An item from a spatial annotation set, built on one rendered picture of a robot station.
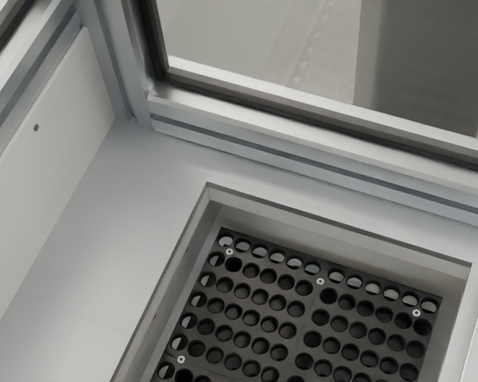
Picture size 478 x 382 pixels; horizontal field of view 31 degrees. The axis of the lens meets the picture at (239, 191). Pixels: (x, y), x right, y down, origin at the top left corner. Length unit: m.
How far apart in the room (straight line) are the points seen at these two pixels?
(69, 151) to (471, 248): 0.29
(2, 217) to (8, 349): 0.09
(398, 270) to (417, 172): 0.15
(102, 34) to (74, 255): 0.16
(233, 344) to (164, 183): 0.13
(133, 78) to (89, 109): 0.04
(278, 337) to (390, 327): 0.08
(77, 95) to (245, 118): 0.12
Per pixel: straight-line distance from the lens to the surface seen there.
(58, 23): 0.58
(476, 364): 0.57
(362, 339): 0.63
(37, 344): 0.61
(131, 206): 0.64
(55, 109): 0.60
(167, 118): 0.66
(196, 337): 0.64
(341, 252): 0.73
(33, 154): 0.59
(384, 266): 0.73
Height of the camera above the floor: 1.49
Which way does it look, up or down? 58 degrees down
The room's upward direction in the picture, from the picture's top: 7 degrees counter-clockwise
